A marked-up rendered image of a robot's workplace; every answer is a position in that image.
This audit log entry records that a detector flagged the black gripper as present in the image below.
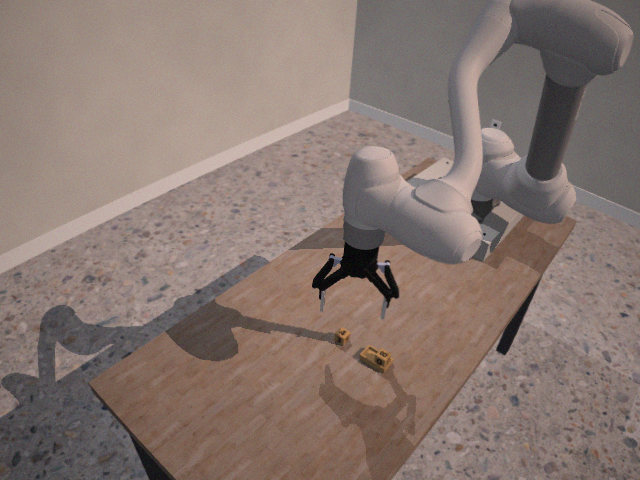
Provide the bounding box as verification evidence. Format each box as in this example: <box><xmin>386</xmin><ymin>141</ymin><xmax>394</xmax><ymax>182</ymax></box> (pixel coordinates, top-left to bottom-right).
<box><xmin>312</xmin><ymin>242</ymin><xmax>399</xmax><ymax>320</ymax></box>

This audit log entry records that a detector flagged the orange rectangular tray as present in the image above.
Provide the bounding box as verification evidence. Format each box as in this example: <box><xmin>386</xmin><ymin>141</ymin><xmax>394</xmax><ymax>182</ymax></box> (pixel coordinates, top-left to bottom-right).
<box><xmin>359</xmin><ymin>345</ymin><xmax>393</xmax><ymax>374</ymax></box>

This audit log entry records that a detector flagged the tan wooden number cube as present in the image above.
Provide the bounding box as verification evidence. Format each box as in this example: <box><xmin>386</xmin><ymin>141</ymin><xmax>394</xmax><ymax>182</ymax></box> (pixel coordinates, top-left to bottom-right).
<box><xmin>334</xmin><ymin>327</ymin><xmax>350</xmax><ymax>346</ymax></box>
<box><xmin>374</xmin><ymin>348</ymin><xmax>391</xmax><ymax>367</ymax></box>

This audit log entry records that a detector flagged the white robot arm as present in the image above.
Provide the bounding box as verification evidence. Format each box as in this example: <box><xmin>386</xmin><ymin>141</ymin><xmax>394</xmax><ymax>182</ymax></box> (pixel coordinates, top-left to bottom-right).
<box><xmin>343</xmin><ymin>0</ymin><xmax>633</xmax><ymax>265</ymax></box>

